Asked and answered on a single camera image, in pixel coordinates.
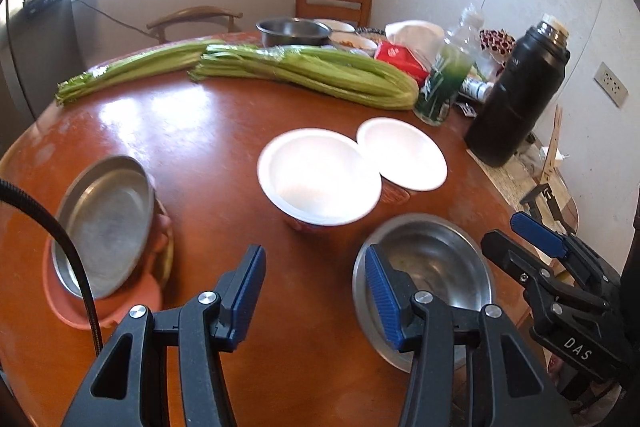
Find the small white paper bowl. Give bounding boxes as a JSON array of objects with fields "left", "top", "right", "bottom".
[{"left": 356, "top": 117, "right": 448, "bottom": 202}]

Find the black thermos flask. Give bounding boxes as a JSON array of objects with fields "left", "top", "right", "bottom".
[{"left": 465, "top": 13, "right": 572, "bottom": 168}]

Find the patterned table mat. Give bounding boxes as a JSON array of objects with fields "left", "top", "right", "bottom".
[{"left": 467, "top": 147, "right": 576, "bottom": 228}]

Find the wrapped celery bunch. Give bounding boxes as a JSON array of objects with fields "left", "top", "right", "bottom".
[{"left": 187, "top": 44, "right": 420, "bottom": 112}]

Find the black metal clip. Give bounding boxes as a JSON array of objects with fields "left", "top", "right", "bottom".
[{"left": 520, "top": 182, "right": 571, "bottom": 228}]

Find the small white medicine bottle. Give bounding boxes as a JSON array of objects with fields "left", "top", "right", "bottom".
[{"left": 460, "top": 77, "right": 496, "bottom": 102}]

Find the red tissue packet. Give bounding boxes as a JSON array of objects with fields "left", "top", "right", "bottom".
[{"left": 374, "top": 41, "right": 433, "bottom": 75}]

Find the large white paper bowl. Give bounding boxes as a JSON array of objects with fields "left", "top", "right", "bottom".
[{"left": 257, "top": 128, "right": 383, "bottom": 233}]

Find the wall socket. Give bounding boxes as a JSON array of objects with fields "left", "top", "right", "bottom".
[{"left": 595, "top": 62, "right": 629, "bottom": 108}]

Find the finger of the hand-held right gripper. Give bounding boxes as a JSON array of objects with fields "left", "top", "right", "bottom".
[
  {"left": 481, "top": 229, "right": 601, "bottom": 323},
  {"left": 510, "top": 211, "right": 623, "bottom": 303}
]

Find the pink shell-shaped plate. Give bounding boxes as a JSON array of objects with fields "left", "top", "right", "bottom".
[{"left": 42, "top": 237, "right": 166, "bottom": 333}]

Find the wooden stick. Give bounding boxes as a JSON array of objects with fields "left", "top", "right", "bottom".
[{"left": 537, "top": 104, "right": 566, "bottom": 182}]

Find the grey refrigerator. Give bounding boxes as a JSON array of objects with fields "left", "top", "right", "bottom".
[{"left": 0, "top": 0, "right": 81, "bottom": 122}]

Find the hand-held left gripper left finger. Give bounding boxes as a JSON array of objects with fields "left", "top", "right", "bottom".
[{"left": 60, "top": 244, "right": 267, "bottom": 427}]

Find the thin black wall cable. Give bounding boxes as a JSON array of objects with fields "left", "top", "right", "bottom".
[{"left": 72, "top": 0, "right": 151, "bottom": 32}]

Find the white plastic bag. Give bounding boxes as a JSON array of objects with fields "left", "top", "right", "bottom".
[{"left": 385, "top": 20, "right": 448, "bottom": 62}]

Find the round metal pan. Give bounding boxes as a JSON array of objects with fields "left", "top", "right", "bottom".
[{"left": 51, "top": 155, "right": 157, "bottom": 300}]

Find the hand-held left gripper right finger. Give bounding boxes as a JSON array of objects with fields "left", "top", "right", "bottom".
[{"left": 364, "top": 244, "right": 576, "bottom": 427}]

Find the orange shell-shaped plate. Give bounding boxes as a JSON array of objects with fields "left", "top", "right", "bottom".
[{"left": 150, "top": 212, "right": 173, "bottom": 258}]

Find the thick black cable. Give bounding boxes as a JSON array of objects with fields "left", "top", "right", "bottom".
[{"left": 0, "top": 178, "right": 103, "bottom": 355}]

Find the wooden chair with curved back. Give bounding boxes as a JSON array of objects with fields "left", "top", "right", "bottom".
[{"left": 146, "top": 6, "right": 244, "bottom": 44}]

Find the white ceramic bowl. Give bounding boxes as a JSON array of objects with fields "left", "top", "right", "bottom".
[{"left": 315, "top": 19, "right": 357, "bottom": 34}]

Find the long celery bunch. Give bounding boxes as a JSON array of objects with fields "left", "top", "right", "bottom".
[{"left": 55, "top": 39, "right": 221, "bottom": 108}]

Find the green-labelled plastic bottle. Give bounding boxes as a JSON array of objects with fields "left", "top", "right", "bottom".
[{"left": 413, "top": 4, "right": 483, "bottom": 126}]

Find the ceramic bowl with food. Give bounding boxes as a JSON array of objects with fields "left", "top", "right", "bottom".
[{"left": 327, "top": 32, "right": 378, "bottom": 55}]

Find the deep steel bowl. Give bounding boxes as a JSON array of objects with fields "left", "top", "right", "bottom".
[{"left": 256, "top": 18, "right": 333, "bottom": 48}]

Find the wide-rimmed steel bowl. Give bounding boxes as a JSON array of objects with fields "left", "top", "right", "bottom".
[{"left": 352, "top": 213, "right": 496, "bottom": 373}]

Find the red patterned pouch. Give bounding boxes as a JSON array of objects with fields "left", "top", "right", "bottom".
[{"left": 480, "top": 29, "right": 516, "bottom": 58}]

